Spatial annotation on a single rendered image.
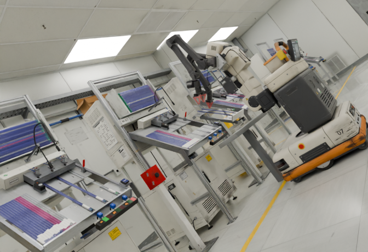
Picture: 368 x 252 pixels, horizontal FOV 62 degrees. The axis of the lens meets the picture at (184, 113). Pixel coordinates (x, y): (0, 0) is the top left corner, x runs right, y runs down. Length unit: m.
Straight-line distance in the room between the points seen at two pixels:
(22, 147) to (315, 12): 9.16
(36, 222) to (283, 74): 1.91
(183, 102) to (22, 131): 2.43
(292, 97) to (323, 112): 0.24
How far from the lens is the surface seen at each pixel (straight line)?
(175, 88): 4.45
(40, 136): 2.67
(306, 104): 2.42
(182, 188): 2.98
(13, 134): 2.62
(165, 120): 3.31
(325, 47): 10.37
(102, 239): 2.38
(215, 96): 4.50
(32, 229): 2.01
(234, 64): 2.72
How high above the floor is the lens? 0.67
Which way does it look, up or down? 7 degrees up
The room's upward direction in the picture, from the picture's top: 36 degrees counter-clockwise
